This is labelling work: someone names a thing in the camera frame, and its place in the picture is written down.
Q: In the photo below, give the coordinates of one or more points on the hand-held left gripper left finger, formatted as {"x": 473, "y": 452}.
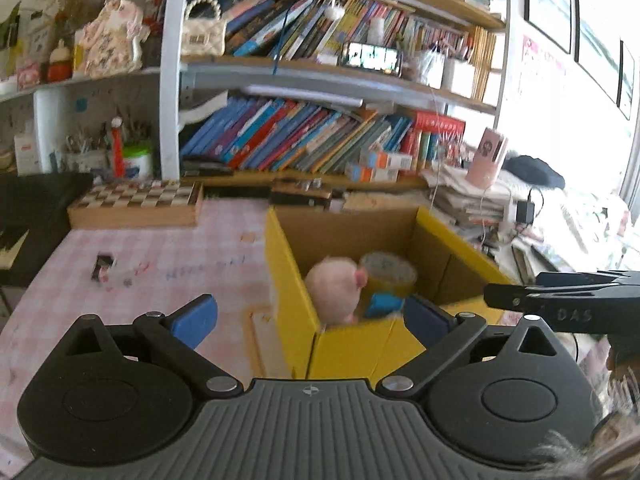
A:
{"x": 195, "y": 317}

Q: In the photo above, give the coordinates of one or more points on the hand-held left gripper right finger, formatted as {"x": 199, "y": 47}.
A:
{"x": 425, "y": 320}

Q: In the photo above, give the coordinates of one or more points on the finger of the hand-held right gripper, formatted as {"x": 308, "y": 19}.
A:
{"x": 585, "y": 277}
{"x": 550, "y": 305}

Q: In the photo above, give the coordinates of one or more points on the small blue item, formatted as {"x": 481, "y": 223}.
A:
{"x": 382, "y": 306}

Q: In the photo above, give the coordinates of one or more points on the yellow tape roll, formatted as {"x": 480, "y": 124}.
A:
{"x": 387, "y": 265}

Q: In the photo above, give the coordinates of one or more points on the yellow cardboard box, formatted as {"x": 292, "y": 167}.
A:
{"x": 350, "y": 355}

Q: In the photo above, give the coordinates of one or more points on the pink plush toy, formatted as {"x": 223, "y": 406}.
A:
{"x": 332, "y": 285}

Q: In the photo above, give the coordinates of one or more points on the black power adapter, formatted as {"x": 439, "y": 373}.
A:
{"x": 525, "y": 211}

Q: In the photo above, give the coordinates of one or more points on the small dark packet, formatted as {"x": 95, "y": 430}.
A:
{"x": 103, "y": 266}

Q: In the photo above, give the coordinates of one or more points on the black cap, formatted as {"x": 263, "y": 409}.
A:
{"x": 532, "y": 172}

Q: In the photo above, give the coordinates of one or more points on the stack of papers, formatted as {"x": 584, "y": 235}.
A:
{"x": 465, "y": 200}

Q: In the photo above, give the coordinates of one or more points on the wooden chessboard box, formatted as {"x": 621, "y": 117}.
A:
{"x": 135, "y": 205}

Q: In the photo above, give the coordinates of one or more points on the black stapler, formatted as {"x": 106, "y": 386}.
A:
{"x": 207, "y": 167}

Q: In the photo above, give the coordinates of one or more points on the fluffy grey sleeve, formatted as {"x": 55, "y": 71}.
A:
{"x": 617, "y": 442}

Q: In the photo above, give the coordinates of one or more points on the pink cylindrical container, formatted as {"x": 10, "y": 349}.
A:
{"x": 486, "y": 157}

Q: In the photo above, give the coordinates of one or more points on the brown vintage radio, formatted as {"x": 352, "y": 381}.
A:
{"x": 300, "y": 195}

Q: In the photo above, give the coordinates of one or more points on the green lid jar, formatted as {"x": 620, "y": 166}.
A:
{"x": 137, "y": 162}

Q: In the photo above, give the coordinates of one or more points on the red cone pen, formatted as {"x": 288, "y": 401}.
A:
{"x": 118, "y": 152}

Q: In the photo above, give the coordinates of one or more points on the black case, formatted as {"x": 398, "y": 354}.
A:
{"x": 40, "y": 220}

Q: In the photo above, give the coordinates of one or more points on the box of pencils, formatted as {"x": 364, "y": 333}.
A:
{"x": 87, "y": 152}

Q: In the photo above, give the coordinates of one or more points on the thick red book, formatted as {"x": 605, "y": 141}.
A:
{"x": 440, "y": 122}

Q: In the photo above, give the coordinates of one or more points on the row of blue books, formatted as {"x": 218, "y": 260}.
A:
{"x": 300, "y": 135}

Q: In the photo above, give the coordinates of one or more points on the white bookshelf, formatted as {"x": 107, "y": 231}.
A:
{"x": 170, "y": 85}

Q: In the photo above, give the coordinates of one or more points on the white and red carton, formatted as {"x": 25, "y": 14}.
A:
{"x": 26, "y": 154}

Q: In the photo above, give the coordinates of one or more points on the white pen holder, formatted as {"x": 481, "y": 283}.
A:
{"x": 431, "y": 70}
{"x": 459, "y": 79}

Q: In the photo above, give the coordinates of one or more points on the white side shelf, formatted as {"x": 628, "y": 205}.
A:
{"x": 75, "y": 85}

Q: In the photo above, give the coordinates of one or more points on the smartphone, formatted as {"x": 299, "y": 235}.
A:
{"x": 372, "y": 57}

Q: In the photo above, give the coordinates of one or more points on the white quilted handbag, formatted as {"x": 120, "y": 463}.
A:
{"x": 202, "y": 35}

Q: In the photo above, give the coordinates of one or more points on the ceramic figurine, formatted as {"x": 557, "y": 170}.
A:
{"x": 112, "y": 42}

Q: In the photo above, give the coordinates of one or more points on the white bottle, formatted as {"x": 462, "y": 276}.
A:
{"x": 377, "y": 32}

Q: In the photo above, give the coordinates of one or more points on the row of mixed books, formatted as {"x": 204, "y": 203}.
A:
{"x": 300, "y": 25}

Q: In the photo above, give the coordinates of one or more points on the white hanging ornament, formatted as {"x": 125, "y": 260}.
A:
{"x": 335, "y": 12}

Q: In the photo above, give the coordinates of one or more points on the framed wall picture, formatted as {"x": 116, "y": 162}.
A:
{"x": 597, "y": 40}
{"x": 627, "y": 80}
{"x": 549, "y": 2}

